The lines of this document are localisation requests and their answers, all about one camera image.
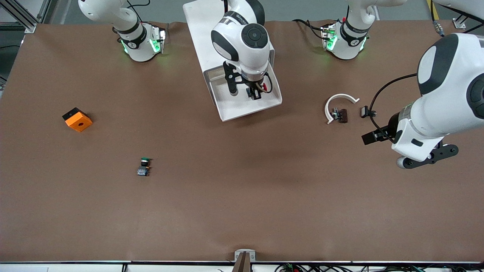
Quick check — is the white table edge rail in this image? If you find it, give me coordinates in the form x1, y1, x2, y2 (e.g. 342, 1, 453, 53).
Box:
0, 260, 484, 272

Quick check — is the black cable bundle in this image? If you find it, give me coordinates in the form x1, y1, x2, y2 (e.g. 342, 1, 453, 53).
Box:
274, 263, 484, 272

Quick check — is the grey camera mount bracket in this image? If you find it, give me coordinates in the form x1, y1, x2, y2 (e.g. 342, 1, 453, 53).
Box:
232, 249, 256, 272

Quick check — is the white curved plastic bracket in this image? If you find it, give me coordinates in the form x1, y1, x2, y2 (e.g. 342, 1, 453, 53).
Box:
324, 93, 360, 125

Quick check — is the aluminium frame profile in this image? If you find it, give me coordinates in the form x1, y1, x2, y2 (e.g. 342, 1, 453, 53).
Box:
0, 0, 58, 38
452, 13, 484, 33

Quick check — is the black arm base cable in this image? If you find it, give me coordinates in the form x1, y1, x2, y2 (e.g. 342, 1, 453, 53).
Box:
292, 18, 329, 40

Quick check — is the green push button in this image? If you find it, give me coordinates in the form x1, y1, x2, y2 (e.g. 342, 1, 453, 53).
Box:
137, 157, 154, 177

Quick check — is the orange and black button box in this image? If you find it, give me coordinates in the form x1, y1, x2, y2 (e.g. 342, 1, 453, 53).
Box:
62, 107, 93, 133

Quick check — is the brown contact block with metal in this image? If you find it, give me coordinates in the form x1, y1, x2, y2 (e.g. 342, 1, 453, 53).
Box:
331, 108, 349, 124

